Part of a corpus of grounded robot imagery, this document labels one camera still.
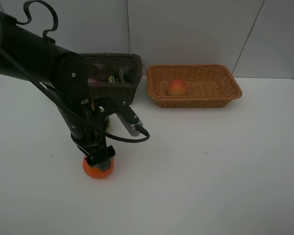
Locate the translucent purple plastic cup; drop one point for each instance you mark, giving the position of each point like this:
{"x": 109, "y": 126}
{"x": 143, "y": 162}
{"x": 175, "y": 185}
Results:
{"x": 100, "y": 72}

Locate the dark brown wicker basket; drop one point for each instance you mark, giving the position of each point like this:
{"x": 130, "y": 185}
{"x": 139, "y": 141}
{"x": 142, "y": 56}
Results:
{"x": 116, "y": 61}

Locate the tan wicker basket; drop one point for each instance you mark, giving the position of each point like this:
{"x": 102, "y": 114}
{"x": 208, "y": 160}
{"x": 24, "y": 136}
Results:
{"x": 209, "y": 85}

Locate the red yellow peach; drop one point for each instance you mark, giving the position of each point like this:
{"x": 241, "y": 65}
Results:
{"x": 177, "y": 87}

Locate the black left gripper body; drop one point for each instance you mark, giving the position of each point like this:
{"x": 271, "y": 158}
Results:
{"x": 92, "y": 143}

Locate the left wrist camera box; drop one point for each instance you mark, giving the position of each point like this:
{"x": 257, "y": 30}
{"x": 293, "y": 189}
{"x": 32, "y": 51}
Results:
{"x": 114, "y": 105}

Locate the pink lotion bottle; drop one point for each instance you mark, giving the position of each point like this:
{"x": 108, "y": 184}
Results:
{"x": 90, "y": 80}

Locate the black pump bottle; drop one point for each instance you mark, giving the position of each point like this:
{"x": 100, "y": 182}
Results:
{"x": 123, "y": 75}

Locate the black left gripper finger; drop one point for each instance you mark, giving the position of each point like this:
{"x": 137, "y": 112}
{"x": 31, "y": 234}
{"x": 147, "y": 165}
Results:
{"x": 91, "y": 160}
{"x": 104, "y": 163}

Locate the green mango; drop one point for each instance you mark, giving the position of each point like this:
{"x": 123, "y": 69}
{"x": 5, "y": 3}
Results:
{"x": 109, "y": 123}

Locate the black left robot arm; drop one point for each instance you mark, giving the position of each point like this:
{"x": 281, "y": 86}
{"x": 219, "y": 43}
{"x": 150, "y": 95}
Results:
{"x": 62, "y": 76}

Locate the orange tangerine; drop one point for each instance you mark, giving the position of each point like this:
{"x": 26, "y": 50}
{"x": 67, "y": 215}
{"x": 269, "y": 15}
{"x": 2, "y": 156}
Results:
{"x": 95, "y": 172}

